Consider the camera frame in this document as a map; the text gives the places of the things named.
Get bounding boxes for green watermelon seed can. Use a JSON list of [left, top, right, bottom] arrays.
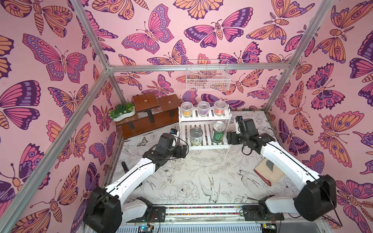
[[211, 121, 226, 143]]

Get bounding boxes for white purple tin can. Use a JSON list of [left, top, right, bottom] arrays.
[[190, 127, 204, 146]]

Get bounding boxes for clear jar red seeds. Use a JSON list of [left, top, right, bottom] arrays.
[[214, 101, 227, 116]]

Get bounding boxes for clear jar purple seeds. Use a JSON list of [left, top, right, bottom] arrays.
[[197, 101, 210, 117]]

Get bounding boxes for clear jar orange seeds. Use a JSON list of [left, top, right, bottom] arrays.
[[180, 102, 194, 117]]

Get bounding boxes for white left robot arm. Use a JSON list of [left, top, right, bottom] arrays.
[[83, 133, 189, 233]]

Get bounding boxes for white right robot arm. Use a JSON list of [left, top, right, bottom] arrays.
[[227, 116, 337, 221]]

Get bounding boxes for white slatted wooden shelf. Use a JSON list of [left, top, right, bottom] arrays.
[[178, 107, 232, 157]]

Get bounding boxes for brown wooden step stand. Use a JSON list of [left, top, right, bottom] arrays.
[[116, 93, 181, 138]]

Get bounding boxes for beige work glove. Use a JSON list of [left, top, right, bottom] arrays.
[[254, 158, 284, 186]]

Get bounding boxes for green plant white pot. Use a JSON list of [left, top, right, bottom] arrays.
[[109, 103, 136, 122]]

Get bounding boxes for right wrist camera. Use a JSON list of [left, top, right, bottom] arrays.
[[234, 116, 243, 131]]

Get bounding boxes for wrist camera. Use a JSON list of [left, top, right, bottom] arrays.
[[234, 116, 243, 131], [170, 128, 180, 138]]

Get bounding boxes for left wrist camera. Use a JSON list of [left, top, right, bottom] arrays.
[[170, 128, 180, 138]]

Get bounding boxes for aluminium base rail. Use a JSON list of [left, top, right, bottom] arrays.
[[78, 202, 333, 233]]

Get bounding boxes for white wire wall basket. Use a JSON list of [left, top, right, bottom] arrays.
[[185, 63, 231, 92]]

